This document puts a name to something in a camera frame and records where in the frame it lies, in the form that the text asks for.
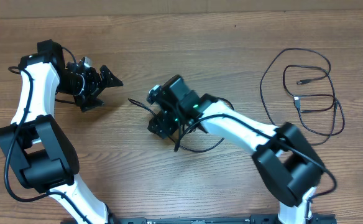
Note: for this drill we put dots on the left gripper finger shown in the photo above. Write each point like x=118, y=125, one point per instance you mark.
x=91, y=104
x=108, y=79

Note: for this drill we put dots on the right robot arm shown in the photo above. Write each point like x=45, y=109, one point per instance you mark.
x=288, y=165

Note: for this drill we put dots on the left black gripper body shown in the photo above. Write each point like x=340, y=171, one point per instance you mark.
x=91, y=84

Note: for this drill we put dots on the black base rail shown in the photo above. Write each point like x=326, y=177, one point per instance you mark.
x=253, y=219

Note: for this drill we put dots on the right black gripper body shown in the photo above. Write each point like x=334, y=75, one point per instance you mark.
x=170, y=120

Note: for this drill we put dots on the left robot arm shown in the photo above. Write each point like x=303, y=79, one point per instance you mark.
x=40, y=159

